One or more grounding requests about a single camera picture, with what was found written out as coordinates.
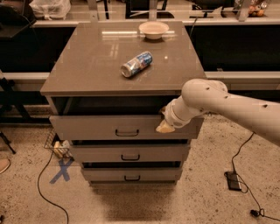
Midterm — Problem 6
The white bowl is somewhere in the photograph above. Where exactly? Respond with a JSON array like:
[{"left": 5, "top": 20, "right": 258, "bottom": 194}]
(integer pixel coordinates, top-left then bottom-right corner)
[{"left": 139, "top": 21, "right": 169, "bottom": 39}]

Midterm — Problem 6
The crushed blue soda can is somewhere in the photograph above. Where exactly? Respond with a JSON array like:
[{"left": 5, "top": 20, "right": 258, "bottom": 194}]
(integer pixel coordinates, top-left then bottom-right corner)
[{"left": 121, "top": 51, "right": 153, "bottom": 78}]

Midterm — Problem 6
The fruit pile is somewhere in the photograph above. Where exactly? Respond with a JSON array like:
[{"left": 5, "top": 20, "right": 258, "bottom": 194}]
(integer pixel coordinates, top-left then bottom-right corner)
[{"left": 248, "top": 0, "right": 270, "bottom": 17}]

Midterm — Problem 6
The wire basket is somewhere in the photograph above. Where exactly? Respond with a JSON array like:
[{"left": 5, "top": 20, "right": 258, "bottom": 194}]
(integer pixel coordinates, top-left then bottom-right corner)
[{"left": 44, "top": 129, "right": 73, "bottom": 159}]

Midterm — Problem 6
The grey bottom drawer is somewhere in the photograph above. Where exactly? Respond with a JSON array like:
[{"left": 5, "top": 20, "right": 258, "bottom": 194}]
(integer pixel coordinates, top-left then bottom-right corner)
[{"left": 81, "top": 168, "right": 182, "bottom": 182}]

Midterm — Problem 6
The grey top drawer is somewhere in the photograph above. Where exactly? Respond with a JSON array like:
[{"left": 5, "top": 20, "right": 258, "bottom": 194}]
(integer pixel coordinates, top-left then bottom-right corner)
[{"left": 50, "top": 115, "right": 204, "bottom": 141}]

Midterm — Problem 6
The shoe tip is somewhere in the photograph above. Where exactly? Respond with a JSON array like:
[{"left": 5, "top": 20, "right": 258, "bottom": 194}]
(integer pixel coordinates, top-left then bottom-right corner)
[{"left": 0, "top": 158, "right": 11, "bottom": 174}]

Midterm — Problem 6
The black tripod stand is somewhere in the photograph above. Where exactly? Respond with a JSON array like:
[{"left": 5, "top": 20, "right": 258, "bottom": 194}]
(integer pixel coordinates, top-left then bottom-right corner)
[{"left": 0, "top": 69, "right": 55, "bottom": 155}]

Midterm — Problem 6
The grey drawer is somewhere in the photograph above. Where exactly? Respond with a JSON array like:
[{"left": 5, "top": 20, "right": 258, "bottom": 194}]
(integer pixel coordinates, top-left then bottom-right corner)
[
  {"left": 50, "top": 115, "right": 204, "bottom": 141},
  {"left": 81, "top": 168, "right": 182, "bottom": 182},
  {"left": 70, "top": 143, "right": 190, "bottom": 163}
]

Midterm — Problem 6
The grey drawer cabinet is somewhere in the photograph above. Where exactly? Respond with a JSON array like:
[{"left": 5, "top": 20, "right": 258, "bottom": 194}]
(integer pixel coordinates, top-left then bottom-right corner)
[{"left": 41, "top": 22, "right": 204, "bottom": 184}]

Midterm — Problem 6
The black floor cable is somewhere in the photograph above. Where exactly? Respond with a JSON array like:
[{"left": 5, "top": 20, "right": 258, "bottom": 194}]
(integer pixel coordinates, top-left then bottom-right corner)
[
  {"left": 37, "top": 149, "right": 70, "bottom": 224},
  {"left": 231, "top": 132, "right": 280, "bottom": 222}
]

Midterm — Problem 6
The black floor cable right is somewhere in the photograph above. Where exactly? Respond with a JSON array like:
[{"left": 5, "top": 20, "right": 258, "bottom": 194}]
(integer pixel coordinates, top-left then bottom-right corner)
[{"left": 231, "top": 132, "right": 280, "bottom": 222}]

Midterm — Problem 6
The grey middle drawer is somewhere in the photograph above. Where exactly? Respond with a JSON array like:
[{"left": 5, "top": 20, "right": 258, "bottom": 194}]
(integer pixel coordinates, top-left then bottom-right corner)
[{"left": 70, "top": 143, "right": 190, "bottom": 163}]

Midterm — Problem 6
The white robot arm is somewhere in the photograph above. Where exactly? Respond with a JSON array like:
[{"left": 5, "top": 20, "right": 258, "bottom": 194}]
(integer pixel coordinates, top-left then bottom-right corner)
[{"left": 156, "top": 79, "right": 280, "bottom": 145}]

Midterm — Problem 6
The white plastic bag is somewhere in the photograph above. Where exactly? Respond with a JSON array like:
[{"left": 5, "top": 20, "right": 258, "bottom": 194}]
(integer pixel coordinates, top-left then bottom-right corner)
[{"left": 30, "top": 0, "right": 71, "bottom": 20}]

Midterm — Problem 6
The blue tape cross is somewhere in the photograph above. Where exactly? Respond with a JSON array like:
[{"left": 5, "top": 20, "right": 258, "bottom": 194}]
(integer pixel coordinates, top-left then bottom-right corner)
[{"left": 50, "top": 158, "right": 74, "bottom": 184}]

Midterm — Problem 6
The black floor cable left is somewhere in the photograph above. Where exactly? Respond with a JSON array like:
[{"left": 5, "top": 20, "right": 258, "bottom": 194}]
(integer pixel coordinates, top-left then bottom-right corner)
[{"left": 37, "top": 149, "right": 70, "bottom": 224}]

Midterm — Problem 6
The black power adapter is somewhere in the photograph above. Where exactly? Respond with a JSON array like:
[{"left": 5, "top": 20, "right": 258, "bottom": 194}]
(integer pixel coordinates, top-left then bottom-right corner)
[{"left": 224, "top": 171, "right": 242, "bottom": 191}]

